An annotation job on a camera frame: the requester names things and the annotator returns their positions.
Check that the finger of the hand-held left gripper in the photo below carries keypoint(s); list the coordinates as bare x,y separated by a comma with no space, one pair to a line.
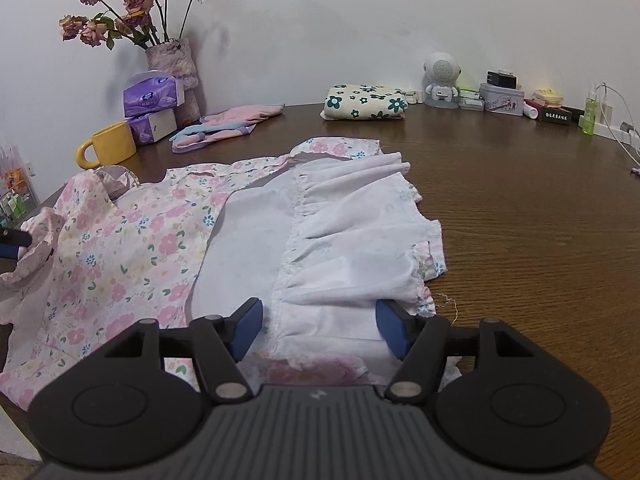
15,236

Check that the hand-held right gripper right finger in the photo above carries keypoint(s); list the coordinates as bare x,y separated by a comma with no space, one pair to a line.
395,331

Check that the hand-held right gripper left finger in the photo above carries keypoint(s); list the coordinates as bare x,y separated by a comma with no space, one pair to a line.
247,328

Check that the pink floral dress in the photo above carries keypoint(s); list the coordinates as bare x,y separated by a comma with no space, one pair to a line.
125,240

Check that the yellow mug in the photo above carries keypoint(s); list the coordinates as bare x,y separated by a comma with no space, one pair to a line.
115,145

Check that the purple white tissue pack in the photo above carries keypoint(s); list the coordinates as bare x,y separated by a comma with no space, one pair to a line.
142,132

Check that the pink blue purple garment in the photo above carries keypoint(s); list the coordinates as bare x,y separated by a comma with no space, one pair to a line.
235,115

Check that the folded cream floral cloth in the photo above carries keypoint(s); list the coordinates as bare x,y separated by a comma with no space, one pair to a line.
360,102

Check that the small white adapter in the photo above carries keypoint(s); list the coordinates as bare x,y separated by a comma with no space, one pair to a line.
414,96

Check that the pink fuzzy vase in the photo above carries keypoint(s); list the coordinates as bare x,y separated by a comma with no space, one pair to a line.
172,60

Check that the clear plastic case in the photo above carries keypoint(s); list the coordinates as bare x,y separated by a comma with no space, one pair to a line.
470,104

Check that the green white small box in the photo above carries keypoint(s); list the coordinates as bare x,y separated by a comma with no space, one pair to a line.
468,94

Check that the dark label box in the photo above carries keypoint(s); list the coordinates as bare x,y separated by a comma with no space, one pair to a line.
555,117

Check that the white robot-shaped speaker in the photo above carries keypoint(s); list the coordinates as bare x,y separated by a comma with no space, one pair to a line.
440,67

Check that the black charger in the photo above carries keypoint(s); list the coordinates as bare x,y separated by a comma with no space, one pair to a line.
501,80

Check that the yellow small box stack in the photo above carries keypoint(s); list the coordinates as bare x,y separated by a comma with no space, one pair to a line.
547,96

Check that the green spray bottle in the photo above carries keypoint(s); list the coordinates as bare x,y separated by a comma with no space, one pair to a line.
589,115

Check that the white power strip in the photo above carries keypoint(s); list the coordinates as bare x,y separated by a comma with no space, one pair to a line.
607,132

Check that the white plug adapter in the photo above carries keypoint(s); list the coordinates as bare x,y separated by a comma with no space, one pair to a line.
605,112

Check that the white wall outlet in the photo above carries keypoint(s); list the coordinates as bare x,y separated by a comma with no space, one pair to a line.
31,168

